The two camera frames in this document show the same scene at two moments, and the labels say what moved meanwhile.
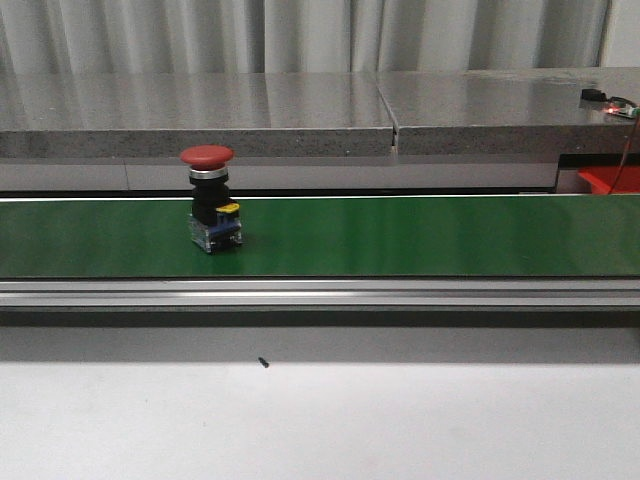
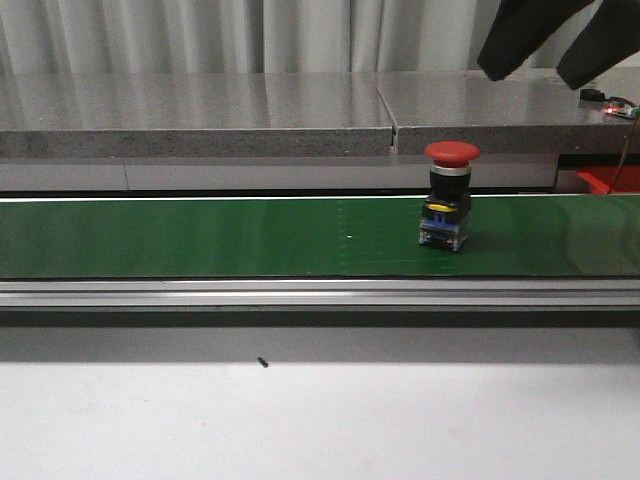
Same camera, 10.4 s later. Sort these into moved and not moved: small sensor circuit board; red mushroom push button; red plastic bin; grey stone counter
Moved: red mushroom push button
Not moved: red plastic bin; grey stone counter; small sensor circuit board
